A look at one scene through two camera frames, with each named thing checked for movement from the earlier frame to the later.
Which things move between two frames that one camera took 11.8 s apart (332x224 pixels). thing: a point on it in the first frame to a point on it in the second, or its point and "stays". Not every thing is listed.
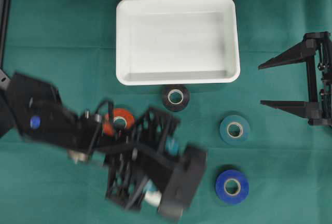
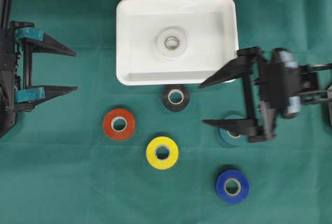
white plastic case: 176,40 stays
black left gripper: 130,163 to 14,98
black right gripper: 317,48 to 266,91
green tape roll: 234,129 stays
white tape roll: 152,195 to 175,54
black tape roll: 176,98 stays
